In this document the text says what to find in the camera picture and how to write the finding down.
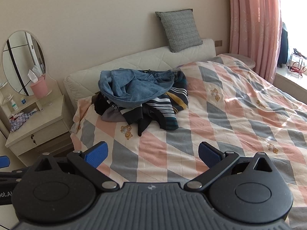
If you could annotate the grey garment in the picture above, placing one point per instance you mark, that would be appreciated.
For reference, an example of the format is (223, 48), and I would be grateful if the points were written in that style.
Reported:
(111, 116)

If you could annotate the dark blue suitcase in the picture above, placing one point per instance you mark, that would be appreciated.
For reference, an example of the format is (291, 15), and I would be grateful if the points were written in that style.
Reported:
(284, 45)

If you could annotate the blue and white packets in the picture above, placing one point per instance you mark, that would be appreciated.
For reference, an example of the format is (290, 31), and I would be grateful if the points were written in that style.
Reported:
(20, 121)

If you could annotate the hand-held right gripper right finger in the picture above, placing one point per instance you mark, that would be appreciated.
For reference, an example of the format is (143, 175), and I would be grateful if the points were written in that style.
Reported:
(209, 155)

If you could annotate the grey checked pillow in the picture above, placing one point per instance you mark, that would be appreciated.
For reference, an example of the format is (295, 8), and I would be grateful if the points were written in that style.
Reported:
(179, 31)

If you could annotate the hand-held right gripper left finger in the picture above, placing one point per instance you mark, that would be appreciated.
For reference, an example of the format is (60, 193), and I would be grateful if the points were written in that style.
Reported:
(96, 154)

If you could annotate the oval mirror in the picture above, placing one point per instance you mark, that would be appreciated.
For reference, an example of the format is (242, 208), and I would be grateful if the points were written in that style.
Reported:
(21, 62)

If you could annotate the white padded headboard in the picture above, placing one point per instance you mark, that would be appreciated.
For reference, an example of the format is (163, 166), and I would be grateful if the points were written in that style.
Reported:
(134, 60)

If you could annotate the dark striped shirt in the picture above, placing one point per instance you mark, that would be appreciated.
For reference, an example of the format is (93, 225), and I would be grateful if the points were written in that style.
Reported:
(168, 105)

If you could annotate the white bottle green label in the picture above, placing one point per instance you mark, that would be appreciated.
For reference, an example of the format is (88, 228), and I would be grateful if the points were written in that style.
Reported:
(13, 105)

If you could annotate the gold wall switch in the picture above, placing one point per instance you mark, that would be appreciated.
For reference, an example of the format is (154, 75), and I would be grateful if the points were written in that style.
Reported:
(218, 43)

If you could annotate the drawer keys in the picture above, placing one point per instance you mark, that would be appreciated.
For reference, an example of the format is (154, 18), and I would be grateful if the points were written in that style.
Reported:
(34, 140)

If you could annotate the patchwork bear print blanket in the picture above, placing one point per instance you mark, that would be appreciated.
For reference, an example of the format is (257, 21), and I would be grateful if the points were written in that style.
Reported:
(215, 115)

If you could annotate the black garment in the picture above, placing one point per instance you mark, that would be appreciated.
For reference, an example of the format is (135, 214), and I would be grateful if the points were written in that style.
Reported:
(144, 122)

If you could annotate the cream window sill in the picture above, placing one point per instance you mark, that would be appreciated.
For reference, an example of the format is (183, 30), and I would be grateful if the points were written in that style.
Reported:
(291, 83)

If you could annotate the cream dressing table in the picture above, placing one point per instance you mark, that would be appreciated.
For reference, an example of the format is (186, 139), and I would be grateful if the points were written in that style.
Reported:
(45, 117)

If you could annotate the pink curtain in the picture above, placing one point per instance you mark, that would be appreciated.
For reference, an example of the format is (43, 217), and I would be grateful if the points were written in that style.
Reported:
(254, 28)

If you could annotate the pink tissue holder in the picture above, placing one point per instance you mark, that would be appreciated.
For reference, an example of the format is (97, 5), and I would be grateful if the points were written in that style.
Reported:
(39, 87)

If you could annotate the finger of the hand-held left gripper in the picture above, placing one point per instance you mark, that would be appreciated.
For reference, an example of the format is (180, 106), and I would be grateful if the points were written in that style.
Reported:
(4, 162)
(10, 176)

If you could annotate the blue jeans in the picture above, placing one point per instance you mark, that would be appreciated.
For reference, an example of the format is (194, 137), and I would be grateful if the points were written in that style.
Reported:
(134, 86)

